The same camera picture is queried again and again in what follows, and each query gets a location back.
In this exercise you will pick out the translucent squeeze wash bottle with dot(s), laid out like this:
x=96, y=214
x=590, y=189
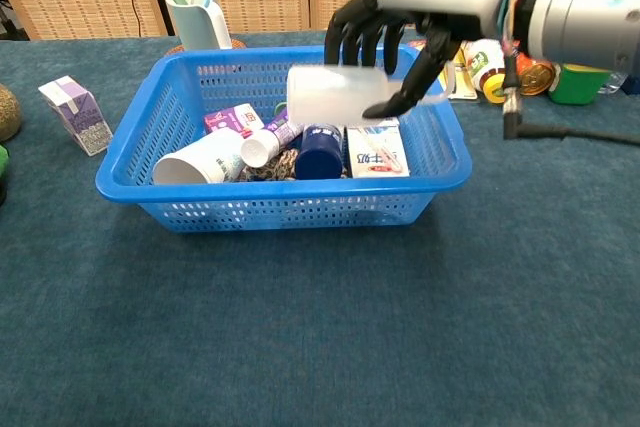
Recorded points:
x=330, y=94

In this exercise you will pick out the white paper cup green print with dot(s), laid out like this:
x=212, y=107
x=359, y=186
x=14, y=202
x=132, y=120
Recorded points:
x=200, y=159

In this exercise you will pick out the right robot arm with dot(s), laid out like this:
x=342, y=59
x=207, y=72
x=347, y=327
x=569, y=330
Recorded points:
x=585, y=7

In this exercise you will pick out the orange drink can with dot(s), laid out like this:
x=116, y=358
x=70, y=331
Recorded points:
x=537, y=78

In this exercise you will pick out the blue plastic basket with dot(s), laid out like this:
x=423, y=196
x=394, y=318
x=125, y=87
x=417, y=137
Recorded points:
x=280, y=192

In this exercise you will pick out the white bottle yellow cap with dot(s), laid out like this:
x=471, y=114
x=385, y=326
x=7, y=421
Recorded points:
x=487, y=69

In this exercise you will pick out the razor in yellow package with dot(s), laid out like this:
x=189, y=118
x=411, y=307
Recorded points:
x=465, y=84

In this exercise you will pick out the green container yellow lid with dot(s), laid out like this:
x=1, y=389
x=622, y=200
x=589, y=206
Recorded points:
x=580, y=84

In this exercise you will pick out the white blue carton box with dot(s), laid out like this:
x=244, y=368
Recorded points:
x=377, y=152

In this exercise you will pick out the clear water bottle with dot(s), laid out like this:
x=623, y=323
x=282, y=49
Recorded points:
x=612, y=82

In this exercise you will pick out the blue white spray bottle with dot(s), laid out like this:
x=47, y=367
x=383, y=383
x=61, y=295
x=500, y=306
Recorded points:
x=320, y=152

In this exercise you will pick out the dark blue box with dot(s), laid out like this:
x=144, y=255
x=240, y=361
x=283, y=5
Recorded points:
x=634, y=84

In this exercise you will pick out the purple tube white cap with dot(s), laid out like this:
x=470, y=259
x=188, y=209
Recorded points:
x=260, y=147

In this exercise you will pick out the small purple white box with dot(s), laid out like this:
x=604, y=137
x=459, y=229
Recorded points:
x=232, y=119

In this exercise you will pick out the pale blue toothbrush holder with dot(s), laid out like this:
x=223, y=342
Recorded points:
x=197, y=24

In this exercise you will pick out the woven rattan coaster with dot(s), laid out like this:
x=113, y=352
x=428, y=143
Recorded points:
x=172, y=51

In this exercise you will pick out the teal table cover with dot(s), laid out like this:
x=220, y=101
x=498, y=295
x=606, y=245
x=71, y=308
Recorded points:
x=320, y=327

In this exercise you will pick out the purple white patterned carton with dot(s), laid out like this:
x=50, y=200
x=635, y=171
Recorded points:
x=80, y=114

